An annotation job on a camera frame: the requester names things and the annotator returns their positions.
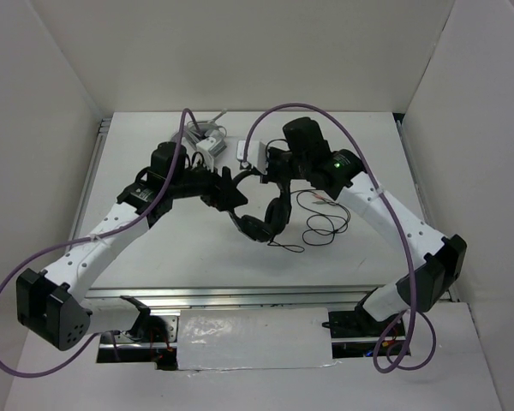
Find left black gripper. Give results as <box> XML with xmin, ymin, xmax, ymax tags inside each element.
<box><xmin>169</xmin><ymin>154</ymin><xmax>248</xmax><ymax>211</ymax></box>

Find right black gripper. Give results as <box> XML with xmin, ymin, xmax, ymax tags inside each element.
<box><xmin>252</xmin><ymin>146</ymin><xmax>309</xmax><ymax>186</ymax></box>

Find black headphones with cable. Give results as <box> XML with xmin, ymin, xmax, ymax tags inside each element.
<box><xmin>226</xmin><ymin>166</ymin><xmax>353</xmax><ymax>254</ymax></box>

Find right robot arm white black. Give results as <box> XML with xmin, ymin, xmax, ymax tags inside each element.
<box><xmin>283</xmin><ymin>117</ymin><xmax>467</xmax><ymax>336</ymax></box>

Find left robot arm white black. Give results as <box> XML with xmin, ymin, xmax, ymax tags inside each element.
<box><xmin>15</xmin><ymin>142</ymin><xmax>248</xmax><ymax>351</ymax></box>

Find grey white headphone stand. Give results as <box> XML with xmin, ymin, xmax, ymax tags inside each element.
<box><xmin>170</xmin><ymin>109</ymin><xmax>227</xmax><ymax>164</ymax></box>

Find white taped cover plate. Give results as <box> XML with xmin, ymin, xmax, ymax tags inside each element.
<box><xmin>176</xmin><ymin>307</ymin><xmax>333</xmax><ymax>371</ymax></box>

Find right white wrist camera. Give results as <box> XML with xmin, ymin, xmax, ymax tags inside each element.
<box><xmin>236</xmin><ymin>140</ymin><xmax>268</xmax><ymax>175</ymax></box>

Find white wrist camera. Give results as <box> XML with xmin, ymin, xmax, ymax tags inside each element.
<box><xmin>236</xmin><ymin>140</ymin><xmax>268</xmax><ymax>175</ymax></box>
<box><xmin>196</xmin><ymin>137</ymin><xmax>226</xmax><ymax>170</ymax></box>

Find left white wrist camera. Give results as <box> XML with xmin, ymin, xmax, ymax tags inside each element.
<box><xmin>196</xmin><ymin>137</ymin><xmax>226</xmax><ymax>170</ymax></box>

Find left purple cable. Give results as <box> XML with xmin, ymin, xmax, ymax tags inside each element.
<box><xmin>0</xmin><ymin>108</ymin><xmax>199</xmax><ymax>379</ymax></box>

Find purple cable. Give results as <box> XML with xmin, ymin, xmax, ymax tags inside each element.
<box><xmin>0</xmin><ymin>108</ymin><xmax>199</xmax><ymax>379</ymax></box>
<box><xmin>243</xmin><ymin>102</ymin><xmax>439</xmax><ymax>373</ymax></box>

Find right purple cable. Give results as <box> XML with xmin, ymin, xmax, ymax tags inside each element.
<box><xmin>243</xmin><ymin>102</ymin><xmax>439</xmax><ymax>373</ymax></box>

